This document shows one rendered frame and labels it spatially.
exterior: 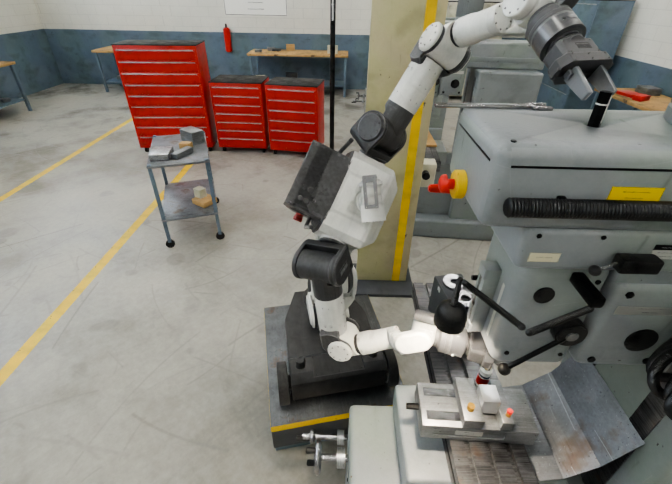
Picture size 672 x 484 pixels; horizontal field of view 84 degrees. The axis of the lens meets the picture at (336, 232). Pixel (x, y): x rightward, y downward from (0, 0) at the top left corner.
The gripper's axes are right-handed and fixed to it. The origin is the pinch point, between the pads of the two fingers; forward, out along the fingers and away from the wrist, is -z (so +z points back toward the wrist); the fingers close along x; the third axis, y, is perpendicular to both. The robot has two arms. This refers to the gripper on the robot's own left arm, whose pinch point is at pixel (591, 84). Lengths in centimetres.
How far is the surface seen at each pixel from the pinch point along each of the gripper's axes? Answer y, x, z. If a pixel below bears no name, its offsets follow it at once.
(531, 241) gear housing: -16.1, 14.2, -22.9
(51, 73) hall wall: -677, 444, 825
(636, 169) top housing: -0.2, 3.1, -19.2
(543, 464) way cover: -85, -14, -73
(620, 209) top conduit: -4.1, 6.0, -24.2
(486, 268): -34.5, 12.5, -21.4
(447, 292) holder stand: -91, -8, -12
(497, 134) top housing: -3.8, 21.5, -6.6
